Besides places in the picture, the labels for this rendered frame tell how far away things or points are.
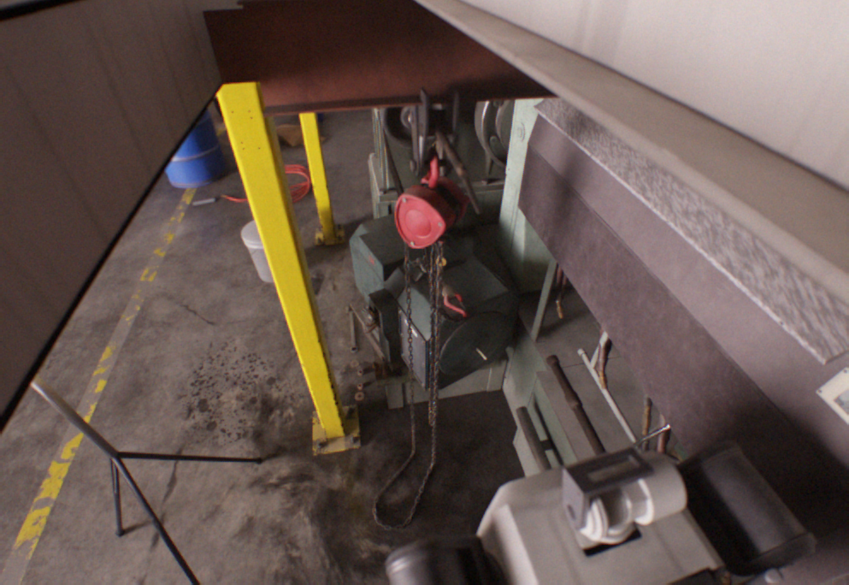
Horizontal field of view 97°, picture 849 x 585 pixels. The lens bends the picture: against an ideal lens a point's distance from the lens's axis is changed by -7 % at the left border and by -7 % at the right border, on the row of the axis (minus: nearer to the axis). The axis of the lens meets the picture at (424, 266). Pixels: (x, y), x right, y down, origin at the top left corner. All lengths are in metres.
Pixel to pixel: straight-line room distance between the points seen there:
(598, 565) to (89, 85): 0.74
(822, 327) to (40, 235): 0.92
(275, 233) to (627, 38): 1.09
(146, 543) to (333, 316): 1.43
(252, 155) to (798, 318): 1.16
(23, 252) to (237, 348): 2.35
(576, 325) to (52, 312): 1.76
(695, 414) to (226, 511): 1.86
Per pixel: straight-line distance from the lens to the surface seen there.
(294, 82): 0.92
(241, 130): 1.12
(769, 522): 0.72
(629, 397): 1.73
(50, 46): 0.48
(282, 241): 1.27
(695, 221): 0.94
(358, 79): 0.92
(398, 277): 1.66
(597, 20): 0.34
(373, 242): 1.77
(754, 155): 0.22
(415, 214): 1.00
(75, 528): 2.50
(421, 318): 1.52
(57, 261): 0.41
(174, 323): 3.04
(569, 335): 1.84
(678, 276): 1.02
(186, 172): 4.56
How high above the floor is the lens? 1.92
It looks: 40 degrees down
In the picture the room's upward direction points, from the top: straight up
